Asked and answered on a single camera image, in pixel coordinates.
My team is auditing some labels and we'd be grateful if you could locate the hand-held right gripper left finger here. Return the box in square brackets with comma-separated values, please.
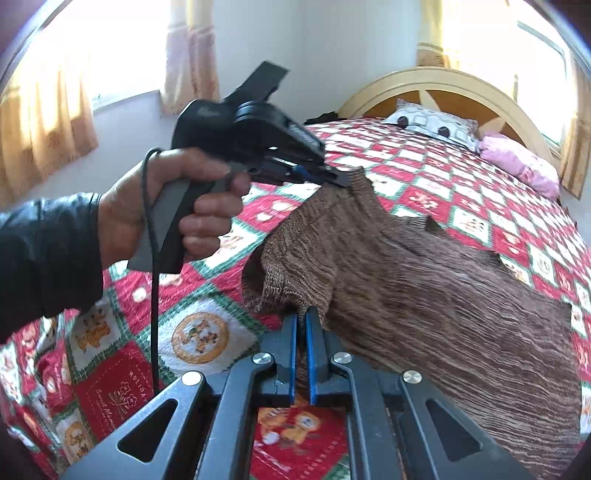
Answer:
[60, 311, 298, 480]

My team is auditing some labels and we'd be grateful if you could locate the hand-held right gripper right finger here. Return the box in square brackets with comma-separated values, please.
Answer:
[305, 307, 536, 480]

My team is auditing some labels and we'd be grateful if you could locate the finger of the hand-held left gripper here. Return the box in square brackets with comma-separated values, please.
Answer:
[271, 156, 352, 184]
[250, 166, 350, 189]

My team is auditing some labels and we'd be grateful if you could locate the brown knit sweater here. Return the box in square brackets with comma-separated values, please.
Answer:
[242, 167, 583, 480]

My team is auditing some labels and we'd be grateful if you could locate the person's left forearm black sleeve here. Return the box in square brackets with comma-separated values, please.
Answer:
[0, 193, 105, 345]

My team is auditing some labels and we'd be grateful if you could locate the person's left hand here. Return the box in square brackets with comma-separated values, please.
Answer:
[98, 147, 251, 269]

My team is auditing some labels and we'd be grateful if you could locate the dark cloth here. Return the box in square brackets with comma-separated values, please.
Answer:
[304, 110, 343, 126]

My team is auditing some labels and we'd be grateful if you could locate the yellow curtain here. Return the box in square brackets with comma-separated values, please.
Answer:
[159, 0, 221, 116]
[416, 0, 452, 70]
[558, 58, 591, 200]
[0, 25, 100, 209]

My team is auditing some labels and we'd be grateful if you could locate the grey patterned pillow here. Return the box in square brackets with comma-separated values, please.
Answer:
[383, 99, 481, 151]

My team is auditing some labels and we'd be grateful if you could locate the red checkered printed quilt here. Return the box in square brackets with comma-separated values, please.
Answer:
[0, 116, 591, 480]

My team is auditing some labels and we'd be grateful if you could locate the bright window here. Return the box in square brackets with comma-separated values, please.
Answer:
[443, 0, 574, 144]
[60, 0, 172, 112]

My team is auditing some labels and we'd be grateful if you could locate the cream arched wooden headboard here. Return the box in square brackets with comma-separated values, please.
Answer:
[337, 68, 555, 162]

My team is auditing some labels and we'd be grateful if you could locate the pink pillow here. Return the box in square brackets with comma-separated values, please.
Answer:
[478, 134, 561, 199]

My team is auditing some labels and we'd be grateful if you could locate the black cable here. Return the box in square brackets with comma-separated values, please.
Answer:
[140, 148, 166, 396]

